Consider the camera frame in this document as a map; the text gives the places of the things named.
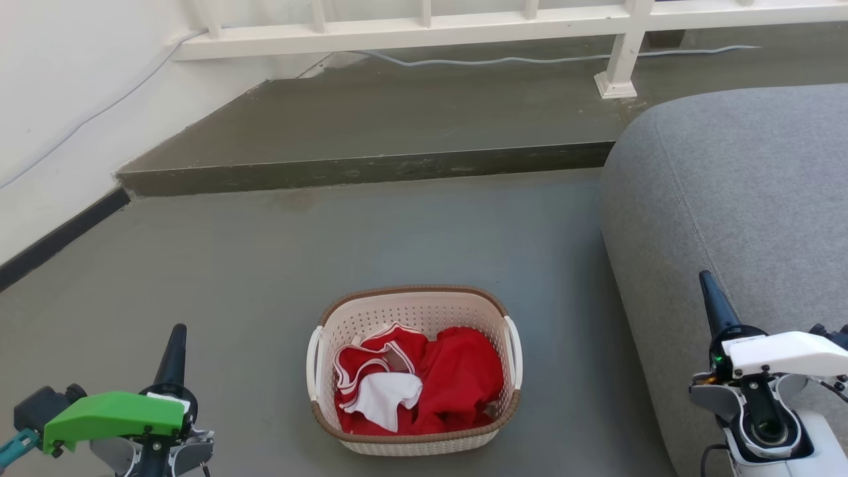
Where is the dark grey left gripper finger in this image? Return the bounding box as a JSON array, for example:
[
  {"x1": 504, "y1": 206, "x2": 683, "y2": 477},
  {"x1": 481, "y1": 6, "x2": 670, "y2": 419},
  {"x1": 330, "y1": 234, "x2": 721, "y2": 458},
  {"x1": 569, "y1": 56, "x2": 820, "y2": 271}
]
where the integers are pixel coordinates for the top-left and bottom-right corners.
[{"x1": 153, "y1": 323, "x2": 188, "y2": 390}]

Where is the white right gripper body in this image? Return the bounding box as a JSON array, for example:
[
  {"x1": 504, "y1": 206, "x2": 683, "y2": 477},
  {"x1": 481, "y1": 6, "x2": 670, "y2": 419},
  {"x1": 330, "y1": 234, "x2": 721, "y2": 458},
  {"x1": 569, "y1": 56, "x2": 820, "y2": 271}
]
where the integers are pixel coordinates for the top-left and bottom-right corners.
[{"x1": 709, "y1": 324, "x2": 848, "y2": 381}]

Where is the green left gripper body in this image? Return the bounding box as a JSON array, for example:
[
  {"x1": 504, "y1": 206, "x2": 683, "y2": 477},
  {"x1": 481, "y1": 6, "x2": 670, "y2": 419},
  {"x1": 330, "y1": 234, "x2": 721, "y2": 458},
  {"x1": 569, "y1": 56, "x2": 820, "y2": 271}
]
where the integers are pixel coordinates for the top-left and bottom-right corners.
[{"x1": 42, "y1": 383, "x2": 199, "y2": 458}]

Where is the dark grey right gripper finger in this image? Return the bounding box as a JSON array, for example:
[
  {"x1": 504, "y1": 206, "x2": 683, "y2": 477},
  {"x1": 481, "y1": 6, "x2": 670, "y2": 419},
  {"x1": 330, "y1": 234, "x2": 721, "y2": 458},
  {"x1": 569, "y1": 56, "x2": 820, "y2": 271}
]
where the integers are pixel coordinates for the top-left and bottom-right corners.
[{"x1": 698, "y1": 270, "x2": 743, "y2": 339}]

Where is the cream perforated plastic laundry basket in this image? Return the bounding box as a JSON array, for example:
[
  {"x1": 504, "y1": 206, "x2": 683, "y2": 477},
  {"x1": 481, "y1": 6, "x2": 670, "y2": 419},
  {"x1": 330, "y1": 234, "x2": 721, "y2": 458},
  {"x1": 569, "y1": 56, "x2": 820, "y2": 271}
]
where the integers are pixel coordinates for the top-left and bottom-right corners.
[{"x1": 306, "y1": 285, "x2": 523, "y2": 457}]

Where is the grey fabric sofa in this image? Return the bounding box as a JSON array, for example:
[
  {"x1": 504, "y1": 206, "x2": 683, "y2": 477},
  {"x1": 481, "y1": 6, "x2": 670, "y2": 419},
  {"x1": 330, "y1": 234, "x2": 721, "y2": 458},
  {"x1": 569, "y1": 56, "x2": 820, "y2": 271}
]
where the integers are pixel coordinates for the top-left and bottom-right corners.
[{"x1": 599, "y1": 83, "x2": 848, "y2": 477}]

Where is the red garment with white stripes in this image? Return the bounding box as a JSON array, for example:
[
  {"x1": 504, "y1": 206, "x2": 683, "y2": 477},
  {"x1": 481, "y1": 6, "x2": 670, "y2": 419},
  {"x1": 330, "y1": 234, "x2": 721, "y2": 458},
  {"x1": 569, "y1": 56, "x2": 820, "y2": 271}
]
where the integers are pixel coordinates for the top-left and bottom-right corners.
[{"x1": 333, "y1": 322, "x2": 430, "y2": 436}]

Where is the white cloth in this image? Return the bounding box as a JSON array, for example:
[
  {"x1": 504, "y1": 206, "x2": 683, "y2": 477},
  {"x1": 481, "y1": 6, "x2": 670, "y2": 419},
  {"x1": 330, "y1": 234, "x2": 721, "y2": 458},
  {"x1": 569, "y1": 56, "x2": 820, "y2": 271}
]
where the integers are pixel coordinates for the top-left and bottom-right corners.
[{"x1": 339, "y1": 372, "x2": 424, "y2": 433}]

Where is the plain red garment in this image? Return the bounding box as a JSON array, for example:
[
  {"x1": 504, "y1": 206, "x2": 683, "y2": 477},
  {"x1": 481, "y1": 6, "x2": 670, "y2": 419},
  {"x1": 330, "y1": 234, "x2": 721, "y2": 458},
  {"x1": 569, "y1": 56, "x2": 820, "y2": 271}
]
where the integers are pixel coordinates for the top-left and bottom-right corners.
[{"x1": 409, "y1": 326, "x2": 505, "y2": 435}]

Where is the raised grey concrete step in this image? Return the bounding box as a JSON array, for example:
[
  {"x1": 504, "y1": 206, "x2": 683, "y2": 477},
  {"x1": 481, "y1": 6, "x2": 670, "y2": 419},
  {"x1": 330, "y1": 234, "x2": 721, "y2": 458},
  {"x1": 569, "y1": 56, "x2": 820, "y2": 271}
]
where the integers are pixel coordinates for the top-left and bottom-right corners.
[{"x1": 115, "y1": 23, "x2": 848, "y2": 198}]

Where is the white wooden railing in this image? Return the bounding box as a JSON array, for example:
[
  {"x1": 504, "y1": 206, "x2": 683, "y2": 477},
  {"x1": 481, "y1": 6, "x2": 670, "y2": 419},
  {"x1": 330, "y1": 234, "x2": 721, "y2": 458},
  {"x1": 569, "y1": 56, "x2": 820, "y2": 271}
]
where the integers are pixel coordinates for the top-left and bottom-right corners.
[{"x1": 174, "y1": 0, "x2": 848, "y2": 100}]

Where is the teal cable connector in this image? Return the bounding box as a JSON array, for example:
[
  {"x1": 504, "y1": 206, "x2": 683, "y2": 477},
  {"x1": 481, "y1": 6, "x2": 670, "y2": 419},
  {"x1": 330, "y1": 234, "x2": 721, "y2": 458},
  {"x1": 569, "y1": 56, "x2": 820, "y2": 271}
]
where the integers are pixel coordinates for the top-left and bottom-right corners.
[{"x1": 0, "y1": 427, "x2": 41, "y2": 469}]

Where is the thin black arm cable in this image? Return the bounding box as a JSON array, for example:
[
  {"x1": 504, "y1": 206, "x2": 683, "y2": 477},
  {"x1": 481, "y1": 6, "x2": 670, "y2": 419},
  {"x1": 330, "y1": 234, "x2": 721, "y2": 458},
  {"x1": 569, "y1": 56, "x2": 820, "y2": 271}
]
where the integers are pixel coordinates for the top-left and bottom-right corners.
[{"x1": 700, "y1": 443, "x2": 731, "y2": 477}]

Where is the black wall baseboard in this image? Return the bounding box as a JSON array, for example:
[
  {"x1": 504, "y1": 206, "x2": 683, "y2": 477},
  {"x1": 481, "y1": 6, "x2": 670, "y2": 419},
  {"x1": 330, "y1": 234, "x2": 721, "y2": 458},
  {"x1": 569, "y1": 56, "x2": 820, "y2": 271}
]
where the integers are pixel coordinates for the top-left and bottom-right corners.
[{"x1": 0, "y1": 186, "x2": 132, "y2": 293}]

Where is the thin cable along wall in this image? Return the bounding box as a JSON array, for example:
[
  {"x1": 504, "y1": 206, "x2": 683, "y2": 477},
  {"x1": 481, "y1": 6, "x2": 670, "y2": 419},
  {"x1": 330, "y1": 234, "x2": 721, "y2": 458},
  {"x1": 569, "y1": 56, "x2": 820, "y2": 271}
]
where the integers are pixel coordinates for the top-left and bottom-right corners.
[{"x1": 0, "y1": 29, "x2": 207, "y2": 190}]

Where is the grey cable on raised step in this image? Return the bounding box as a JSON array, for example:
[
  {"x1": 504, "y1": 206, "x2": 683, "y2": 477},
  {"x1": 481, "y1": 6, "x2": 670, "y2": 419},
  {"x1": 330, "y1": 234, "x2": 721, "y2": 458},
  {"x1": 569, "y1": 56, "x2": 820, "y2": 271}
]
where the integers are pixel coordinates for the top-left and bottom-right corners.
[{"x1": 350, "y1": 44, "x2": 761, "y2": 68}]

